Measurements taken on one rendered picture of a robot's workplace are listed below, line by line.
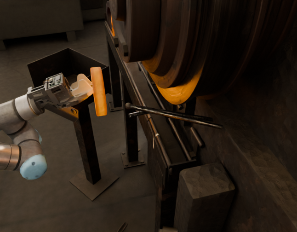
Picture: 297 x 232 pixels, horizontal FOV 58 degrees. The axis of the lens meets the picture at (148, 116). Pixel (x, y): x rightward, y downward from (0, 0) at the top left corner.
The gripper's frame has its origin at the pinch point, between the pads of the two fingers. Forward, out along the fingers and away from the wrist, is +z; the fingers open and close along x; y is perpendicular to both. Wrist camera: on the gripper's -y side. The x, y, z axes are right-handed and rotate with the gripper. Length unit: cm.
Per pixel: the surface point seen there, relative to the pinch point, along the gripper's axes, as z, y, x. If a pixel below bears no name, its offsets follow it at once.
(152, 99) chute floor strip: 15.9, -17.7, 6.0
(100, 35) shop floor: -2, -77, 227
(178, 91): 18.0, 13.9, -34.6
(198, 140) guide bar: 21.0, -7.3, -29.6
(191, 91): 18.9, 17.2, -40.0
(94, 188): -29, -71, 19
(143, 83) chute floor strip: 15.3, -18.4, 19.4
